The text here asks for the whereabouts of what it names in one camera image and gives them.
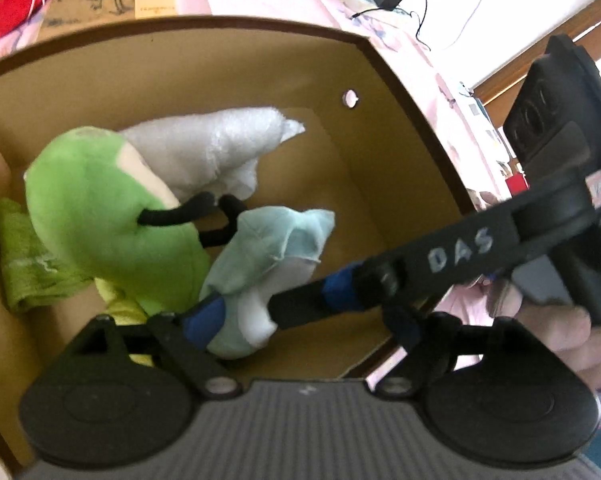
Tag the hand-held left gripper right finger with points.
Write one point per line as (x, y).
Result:
(403, 326)

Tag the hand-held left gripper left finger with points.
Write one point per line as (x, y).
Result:
(205, 321)

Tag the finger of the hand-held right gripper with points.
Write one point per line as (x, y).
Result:
(300, 305)

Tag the light blue sock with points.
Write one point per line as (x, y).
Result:
(265, 245)

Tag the brown cardboard box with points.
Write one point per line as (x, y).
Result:
(370, 185)

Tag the person's right hand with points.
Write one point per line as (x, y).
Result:
(565, 335)

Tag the yellow green cloth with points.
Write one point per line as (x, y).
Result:
(123, 310)

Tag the stack of folded cloths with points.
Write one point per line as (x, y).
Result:
(490, 130)

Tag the white cloth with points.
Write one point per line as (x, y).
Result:
(205, 145)

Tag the green towel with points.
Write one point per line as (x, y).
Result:
(30, 265)

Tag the flat brown cardboard sheet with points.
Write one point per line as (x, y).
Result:
(90, 7)

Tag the wooden door frame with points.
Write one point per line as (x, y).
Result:
(540, 40)

